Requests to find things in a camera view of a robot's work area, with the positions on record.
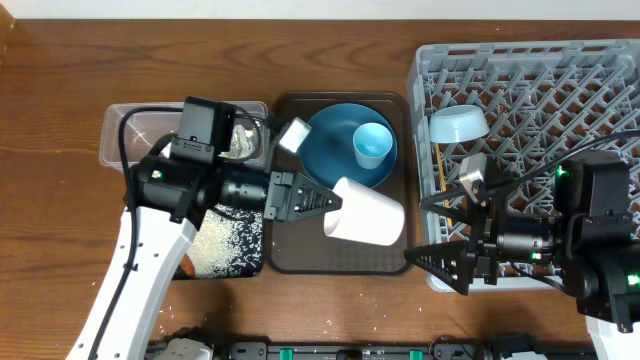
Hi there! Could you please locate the light blue bowl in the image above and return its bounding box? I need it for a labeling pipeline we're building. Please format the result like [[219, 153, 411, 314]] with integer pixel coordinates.
[[429, 105, 490, 144]]

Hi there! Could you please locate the white rice pile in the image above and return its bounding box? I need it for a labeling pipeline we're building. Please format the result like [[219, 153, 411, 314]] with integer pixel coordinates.
[[187, 207, 265, 279]]

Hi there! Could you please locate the pink cup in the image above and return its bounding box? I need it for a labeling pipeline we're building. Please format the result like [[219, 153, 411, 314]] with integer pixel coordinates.
[[323, 177, 405, 246]]

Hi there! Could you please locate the light blue cup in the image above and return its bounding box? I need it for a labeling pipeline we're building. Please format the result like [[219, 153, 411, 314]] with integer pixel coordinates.
[[353, 123, 394, 169]]

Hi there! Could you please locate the wooden chopstick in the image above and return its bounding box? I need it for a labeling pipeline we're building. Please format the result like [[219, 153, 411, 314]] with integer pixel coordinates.
[[435, 143, 453, 227]]

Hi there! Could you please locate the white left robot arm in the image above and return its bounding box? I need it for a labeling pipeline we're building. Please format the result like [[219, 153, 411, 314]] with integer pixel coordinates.
[[68, 97, 343, 359]]

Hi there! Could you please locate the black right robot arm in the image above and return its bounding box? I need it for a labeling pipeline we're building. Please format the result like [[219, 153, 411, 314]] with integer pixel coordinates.
[[404, 150, 639, 359]]

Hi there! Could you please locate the white tissue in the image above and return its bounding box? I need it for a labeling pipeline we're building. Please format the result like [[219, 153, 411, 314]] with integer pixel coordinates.
[[220, 125, 261, 160]]

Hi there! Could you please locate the brown serving tray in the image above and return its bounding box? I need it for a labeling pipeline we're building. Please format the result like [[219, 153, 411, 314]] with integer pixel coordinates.
[[266, 92, 415, 276]]

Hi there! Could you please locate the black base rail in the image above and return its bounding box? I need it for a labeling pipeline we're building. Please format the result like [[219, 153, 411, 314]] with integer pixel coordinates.
[[143, 336, 597, 360]]

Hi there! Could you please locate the black tray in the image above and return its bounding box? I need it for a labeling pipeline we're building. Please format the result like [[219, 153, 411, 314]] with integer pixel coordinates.
[[172, 199, 266, 281]]

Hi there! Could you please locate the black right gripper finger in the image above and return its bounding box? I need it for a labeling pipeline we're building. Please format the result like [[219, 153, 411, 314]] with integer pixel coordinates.
[[404, 241, 475, 295], [419, 185, 492, 225]]

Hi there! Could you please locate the dark blue plate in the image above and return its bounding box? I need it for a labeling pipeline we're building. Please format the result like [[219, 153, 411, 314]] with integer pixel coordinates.
[[298, 103, 398, 188]]

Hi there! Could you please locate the orange carrot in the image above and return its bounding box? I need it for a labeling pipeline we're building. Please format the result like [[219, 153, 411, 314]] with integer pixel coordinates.
[[174, 255, 195, 280]]

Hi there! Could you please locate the clear plastic bin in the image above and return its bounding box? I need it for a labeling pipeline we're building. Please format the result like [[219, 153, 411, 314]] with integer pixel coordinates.
[[99, 102, 254, 171]]

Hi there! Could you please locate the grey dishwasher rack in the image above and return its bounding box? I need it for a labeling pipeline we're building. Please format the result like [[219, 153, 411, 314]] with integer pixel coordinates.
[[406, 39, 640, 293]]

